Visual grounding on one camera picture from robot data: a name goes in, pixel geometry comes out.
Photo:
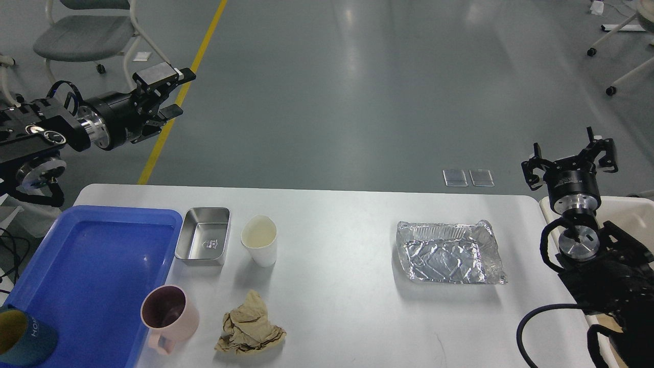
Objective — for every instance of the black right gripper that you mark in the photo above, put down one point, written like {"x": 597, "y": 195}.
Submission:
{"x": 577, "y": 188}

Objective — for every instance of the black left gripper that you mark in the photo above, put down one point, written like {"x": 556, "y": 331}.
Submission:
{"x": 113, "y": 119}

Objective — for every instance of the stainless steel box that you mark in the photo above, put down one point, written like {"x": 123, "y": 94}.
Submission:
{"x": 203, "y": 237}

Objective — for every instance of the pink mug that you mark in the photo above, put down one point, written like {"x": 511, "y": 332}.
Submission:
{"x": 170, "y": 316}

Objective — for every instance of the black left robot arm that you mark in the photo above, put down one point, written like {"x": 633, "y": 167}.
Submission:
{"x": 34, "y": 133}

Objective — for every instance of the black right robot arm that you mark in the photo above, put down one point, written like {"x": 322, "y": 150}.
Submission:
{"x": 606, "y": 270}

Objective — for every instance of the clear floor plate right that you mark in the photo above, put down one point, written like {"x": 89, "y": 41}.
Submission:
{"x": 481, "y": 177}

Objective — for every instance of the clear floor plate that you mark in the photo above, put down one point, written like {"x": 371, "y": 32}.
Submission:
{"x": 455, "y": 178}
{"x": 481, "y": 177}

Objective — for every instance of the white plastic bin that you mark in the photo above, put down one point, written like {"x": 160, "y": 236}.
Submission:
{"x": 633, "y": 215}

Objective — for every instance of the grey office chair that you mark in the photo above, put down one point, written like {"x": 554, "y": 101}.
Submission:
{"x": 87, "y": 37}

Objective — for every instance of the clear floor plate left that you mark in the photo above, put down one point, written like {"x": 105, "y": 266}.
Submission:
{"x": 455, "y": 178}

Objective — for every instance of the aluminium foil tray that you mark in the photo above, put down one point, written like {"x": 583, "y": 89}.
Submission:
{"x": 450, "y": 253}

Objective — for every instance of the white paper cup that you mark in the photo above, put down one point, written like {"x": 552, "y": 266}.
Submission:
{"x": 259, "y": 238}

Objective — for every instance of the blue plastic tray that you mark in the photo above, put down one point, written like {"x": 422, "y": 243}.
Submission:
{"x": 89, "y": 277}

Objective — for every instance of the crumpled brown paper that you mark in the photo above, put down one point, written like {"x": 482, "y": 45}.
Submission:
{"x": 247, "y": 329}

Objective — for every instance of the blue and yellow cup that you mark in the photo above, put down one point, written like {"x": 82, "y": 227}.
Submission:
{"x": 25, "y": 340}

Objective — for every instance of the white chair frame left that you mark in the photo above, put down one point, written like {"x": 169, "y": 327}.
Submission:
{"x": 12, "y": 100}

